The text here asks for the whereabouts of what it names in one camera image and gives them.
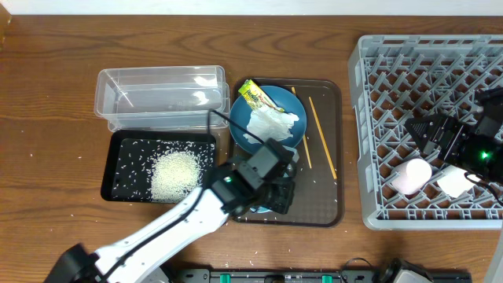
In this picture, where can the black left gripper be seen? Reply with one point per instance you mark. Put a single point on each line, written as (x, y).
(285, 197)

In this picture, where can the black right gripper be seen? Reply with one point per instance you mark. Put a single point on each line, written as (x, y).
(457, 125)

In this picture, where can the pink cup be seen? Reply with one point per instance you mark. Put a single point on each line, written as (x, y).
(412, 175)

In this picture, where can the white green cup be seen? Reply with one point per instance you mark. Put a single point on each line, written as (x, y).
(453, 182)

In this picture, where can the white napkin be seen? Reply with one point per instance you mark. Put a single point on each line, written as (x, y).
(267, 122)

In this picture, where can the wooden chopstick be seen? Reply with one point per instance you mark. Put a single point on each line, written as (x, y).
(322, 137)
(304, 139)

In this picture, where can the dark blue plate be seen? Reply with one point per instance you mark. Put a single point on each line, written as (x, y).
(241, 113)

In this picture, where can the yellow green snack wrapper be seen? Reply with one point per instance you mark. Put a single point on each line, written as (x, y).
(255, 97)

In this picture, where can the pile of rice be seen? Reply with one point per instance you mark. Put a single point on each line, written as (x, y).
(174, 176)

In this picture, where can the light blue rice bowl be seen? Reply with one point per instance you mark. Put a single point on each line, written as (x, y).
(257, 209)

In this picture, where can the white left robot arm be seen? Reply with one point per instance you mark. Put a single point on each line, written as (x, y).
(265, 179)

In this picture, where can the grey dishwasher rack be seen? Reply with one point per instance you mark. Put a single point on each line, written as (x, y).
(397, 77)

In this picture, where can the black waste tray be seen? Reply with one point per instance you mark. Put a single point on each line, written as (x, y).
(132, 153)

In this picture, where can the brown plastic tray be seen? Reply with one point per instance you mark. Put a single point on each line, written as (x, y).
(318, 198)

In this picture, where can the clear plastic bin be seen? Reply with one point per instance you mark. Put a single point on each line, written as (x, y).
(166, 98)

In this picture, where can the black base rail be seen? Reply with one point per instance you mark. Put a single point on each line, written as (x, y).
(356, 270)

